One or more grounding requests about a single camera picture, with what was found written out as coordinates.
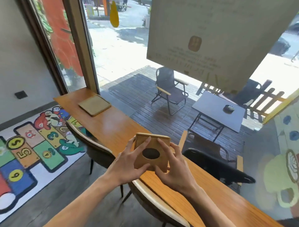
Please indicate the person's left hand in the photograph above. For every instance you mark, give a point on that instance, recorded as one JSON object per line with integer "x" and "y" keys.
{"x": 121, "y": 167}

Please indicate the person's right hand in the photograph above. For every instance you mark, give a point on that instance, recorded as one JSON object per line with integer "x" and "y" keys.
{"x": 177, "y": 173}

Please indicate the person's right thumb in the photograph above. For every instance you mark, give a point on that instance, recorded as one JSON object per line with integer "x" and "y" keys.
{"x": 160, "y": 170}

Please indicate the person's left middle finger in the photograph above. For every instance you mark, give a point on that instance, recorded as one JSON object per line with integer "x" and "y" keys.
{"x": 131, "y": 143}

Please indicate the person's right middle finger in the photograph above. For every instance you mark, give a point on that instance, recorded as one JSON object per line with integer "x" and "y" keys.
{"x": 175, "y": 150}

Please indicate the person's left thumb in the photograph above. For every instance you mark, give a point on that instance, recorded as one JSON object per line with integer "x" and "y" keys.
{"x": 142, "y": 168}

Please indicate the wooden tissue box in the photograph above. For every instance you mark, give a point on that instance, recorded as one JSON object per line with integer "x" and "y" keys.
{"x": 151, "y": 149}

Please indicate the person's right forearm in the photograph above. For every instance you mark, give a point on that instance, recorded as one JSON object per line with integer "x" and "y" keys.
{"x": 210, "y": 208}

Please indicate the person's left forearm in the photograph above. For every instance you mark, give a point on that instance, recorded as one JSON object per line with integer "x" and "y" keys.
{"x": 81, "y": 203}

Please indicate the wooden counter table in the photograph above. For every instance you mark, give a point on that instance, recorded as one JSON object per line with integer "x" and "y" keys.
{"x": 112, "y": 126}

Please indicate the curved wooden chair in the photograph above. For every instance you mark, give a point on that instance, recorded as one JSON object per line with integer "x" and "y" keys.
{"x": 93, "y": 145}
{"x": 154, "y": 203}

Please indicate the black folding outdoor chair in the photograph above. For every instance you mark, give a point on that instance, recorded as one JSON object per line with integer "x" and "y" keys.
{"x": 169, "y": 90}
{"x": 248, "y": 92}
{"x": 210, "y": 159}

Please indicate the square wooden tray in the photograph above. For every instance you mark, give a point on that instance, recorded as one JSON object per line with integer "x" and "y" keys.
{"x": 94, "y": 105}

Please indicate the grey folding outdoor table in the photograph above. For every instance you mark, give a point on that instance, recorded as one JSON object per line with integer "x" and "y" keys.
{"x": 218, "y": 111}

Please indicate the dark ashtray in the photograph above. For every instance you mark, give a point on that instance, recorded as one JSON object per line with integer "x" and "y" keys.
{"x": 228, "y": 108}

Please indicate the wooden picket fence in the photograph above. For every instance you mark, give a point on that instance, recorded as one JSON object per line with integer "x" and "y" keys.
{"x": 264, "y": 99}

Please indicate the colourful hopscotch play mat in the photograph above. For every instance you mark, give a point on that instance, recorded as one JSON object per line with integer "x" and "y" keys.
{"x": 28, "y": 152}

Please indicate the green cup window sticker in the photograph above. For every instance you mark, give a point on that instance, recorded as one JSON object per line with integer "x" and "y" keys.
{"x": 280, "y": 180}

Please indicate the beige paper window poster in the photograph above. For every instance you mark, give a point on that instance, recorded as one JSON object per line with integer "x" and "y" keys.
{"x": 210, "y": 37}

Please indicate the yellow window sticker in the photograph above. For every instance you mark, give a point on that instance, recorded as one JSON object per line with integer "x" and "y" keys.
{"x": 114, "y": 15}

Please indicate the wooden window frame post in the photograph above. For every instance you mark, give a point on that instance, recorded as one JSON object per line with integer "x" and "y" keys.
{"x": 80, "y": 44}

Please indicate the black wall socket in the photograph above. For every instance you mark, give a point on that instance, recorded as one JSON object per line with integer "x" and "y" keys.
{"x": 21, "y": 94}

